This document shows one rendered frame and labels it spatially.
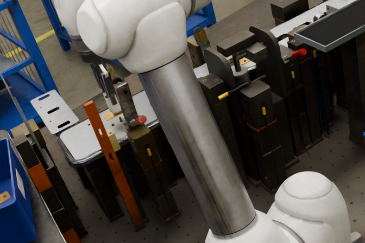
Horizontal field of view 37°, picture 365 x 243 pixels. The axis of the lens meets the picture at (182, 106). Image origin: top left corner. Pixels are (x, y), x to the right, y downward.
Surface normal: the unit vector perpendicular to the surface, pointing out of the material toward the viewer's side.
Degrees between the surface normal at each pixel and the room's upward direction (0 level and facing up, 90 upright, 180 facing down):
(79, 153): 0
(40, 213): 0
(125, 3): 52
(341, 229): 86
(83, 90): 0
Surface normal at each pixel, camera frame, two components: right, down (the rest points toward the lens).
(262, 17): -0.25, -0.80
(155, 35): 0.47, 0.19
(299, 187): -0.11, -0.91
